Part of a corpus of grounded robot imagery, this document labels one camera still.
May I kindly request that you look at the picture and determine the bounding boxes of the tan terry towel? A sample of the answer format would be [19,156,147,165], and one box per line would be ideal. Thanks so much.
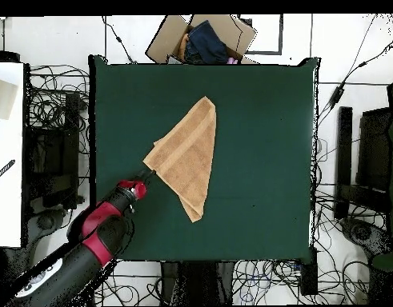
[142,95,217,224]

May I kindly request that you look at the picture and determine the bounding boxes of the black equipment rack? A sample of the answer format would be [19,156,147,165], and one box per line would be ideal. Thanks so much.
[24,92,85,212]

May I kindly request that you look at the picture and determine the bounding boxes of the dark green table cloth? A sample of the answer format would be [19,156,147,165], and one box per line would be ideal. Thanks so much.
[87,54,322,265]

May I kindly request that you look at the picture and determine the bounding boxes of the brown cardboard box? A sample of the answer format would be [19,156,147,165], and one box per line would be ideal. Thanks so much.
[143,14,258,65]

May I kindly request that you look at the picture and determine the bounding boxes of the white desk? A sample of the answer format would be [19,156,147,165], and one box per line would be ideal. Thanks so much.
[0,62,26,249]

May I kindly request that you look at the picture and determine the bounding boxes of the black striped tool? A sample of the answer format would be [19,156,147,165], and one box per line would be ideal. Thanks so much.
[0,158,17,185]

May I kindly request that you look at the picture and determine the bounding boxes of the dark blue jeans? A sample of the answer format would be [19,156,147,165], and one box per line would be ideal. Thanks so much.
[183,19,231,65]

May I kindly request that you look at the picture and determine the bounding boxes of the beige box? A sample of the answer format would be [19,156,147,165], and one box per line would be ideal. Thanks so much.
[0,75,18,121]

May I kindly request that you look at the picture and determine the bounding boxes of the black power strip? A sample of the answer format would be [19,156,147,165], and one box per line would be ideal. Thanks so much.
[299,245,319,297]

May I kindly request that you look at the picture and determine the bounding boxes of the black upright stand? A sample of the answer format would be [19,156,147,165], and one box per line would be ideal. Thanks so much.
[333,106,354,220]

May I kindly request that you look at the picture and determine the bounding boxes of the black monitor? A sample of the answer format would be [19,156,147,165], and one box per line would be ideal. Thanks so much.
[355,106,393,193]

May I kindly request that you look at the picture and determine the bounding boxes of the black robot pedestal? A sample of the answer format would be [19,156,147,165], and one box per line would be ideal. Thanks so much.
[159,261,236,306]

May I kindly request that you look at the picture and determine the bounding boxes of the black cable with inline plug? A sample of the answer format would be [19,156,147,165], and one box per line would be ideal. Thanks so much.
[101,14,138,65]

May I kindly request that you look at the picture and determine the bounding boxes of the black cable with power adapter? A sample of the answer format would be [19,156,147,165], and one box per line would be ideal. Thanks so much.
[317,35,393,129]

